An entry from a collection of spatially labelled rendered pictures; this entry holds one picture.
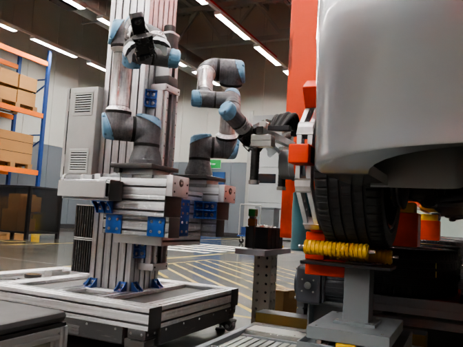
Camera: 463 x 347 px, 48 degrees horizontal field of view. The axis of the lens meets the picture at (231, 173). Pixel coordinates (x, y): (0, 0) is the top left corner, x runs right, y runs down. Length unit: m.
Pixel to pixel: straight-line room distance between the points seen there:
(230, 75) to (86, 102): 0.75
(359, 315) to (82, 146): 1.56
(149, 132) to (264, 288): 1.12
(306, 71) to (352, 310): 1.29
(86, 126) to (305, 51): 1.20
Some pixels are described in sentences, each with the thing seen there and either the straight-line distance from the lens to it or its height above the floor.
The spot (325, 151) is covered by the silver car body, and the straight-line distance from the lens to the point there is 1.29.
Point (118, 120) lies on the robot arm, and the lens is 2.34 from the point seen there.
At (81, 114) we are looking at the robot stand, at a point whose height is 1.09.
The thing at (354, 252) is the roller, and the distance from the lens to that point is 2.01.
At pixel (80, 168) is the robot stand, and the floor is 0.81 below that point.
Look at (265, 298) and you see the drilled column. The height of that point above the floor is 0.18.
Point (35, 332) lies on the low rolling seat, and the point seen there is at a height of 0.30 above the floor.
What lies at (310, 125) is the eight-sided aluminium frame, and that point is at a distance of 1.96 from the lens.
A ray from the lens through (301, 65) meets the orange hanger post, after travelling 2.83.
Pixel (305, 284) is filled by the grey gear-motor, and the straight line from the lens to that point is 2.48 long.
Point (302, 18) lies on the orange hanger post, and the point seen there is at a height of 1.69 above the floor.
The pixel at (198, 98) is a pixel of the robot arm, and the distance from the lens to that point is 2.30.
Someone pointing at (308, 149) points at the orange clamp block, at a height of 0.86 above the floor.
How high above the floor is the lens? 0.61
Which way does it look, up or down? 5 degrees up
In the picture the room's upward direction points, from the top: 3 degrees clockwise
